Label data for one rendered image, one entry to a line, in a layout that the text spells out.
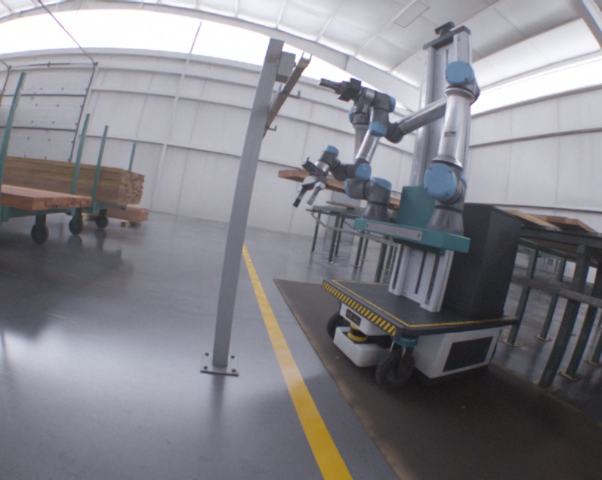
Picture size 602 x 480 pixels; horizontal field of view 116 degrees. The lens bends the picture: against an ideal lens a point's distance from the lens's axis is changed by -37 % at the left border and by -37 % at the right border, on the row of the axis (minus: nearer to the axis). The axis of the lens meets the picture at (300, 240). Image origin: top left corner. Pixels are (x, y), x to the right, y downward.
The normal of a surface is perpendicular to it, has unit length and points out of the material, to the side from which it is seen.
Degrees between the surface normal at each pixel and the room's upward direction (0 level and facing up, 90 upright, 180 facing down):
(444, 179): 98
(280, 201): 89
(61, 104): 90
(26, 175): 90
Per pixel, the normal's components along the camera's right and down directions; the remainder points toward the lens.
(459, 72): -0.62, -0.18
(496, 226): 0.34, 0.15
